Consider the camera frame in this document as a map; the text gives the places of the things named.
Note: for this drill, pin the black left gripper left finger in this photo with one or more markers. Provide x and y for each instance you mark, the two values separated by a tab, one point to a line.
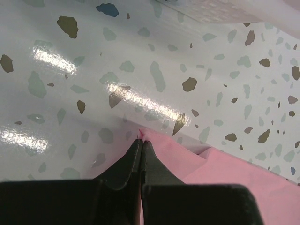
112	198

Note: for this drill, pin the pink t shirt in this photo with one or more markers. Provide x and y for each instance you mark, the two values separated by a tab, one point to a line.
277	199

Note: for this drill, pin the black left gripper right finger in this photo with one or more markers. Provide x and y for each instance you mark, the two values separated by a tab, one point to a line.
166	200

